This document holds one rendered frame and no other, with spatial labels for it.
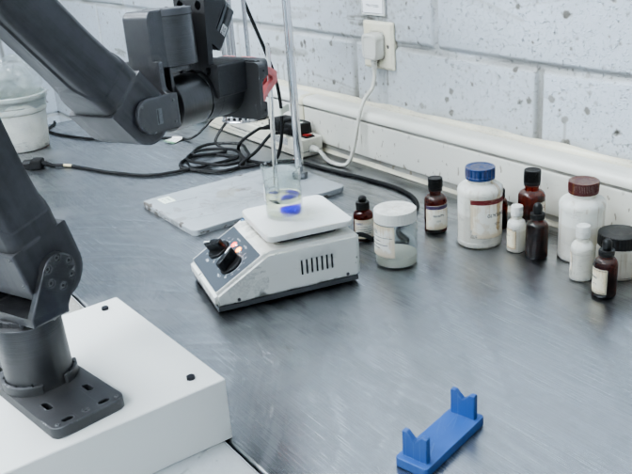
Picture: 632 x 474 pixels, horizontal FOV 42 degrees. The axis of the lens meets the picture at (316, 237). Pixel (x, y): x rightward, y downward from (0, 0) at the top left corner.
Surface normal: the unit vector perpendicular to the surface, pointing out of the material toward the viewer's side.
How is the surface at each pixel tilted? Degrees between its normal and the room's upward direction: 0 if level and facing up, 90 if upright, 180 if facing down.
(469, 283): 0
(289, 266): 90
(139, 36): 87
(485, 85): 90
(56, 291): 87
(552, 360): 0
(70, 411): 3
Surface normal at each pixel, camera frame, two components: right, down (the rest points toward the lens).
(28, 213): 0.75, -0.12
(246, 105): -0.54, 0.31
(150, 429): 0.58, 0.27
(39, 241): 0.81, 0.12
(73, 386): -0.11, -0.93
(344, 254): 0.38, 0.33
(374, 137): -0.81, 0.27
